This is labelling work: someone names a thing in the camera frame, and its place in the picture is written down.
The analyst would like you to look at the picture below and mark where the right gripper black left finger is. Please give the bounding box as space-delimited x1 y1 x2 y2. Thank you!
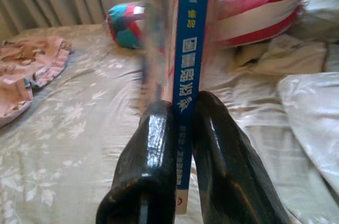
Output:
95 100 177 224

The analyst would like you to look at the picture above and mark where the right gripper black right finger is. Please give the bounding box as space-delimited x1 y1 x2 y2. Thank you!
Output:
191 90 292 224

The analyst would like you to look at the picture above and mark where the colourful comic book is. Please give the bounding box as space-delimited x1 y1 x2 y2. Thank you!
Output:
140 0 220 214

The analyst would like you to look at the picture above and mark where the pink cartoon bear blanket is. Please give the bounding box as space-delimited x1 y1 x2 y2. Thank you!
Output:
0 35 74 128

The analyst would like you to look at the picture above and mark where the grey floral bed sheet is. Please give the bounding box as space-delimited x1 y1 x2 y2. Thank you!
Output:
0 24 339 224

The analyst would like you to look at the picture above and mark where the grey pillow with dark piping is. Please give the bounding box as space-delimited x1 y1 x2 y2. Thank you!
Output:
235 35 339 76

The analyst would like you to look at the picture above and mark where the red white blue bolster pillow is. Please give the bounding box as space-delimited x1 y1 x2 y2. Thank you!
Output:
105 0 305 50

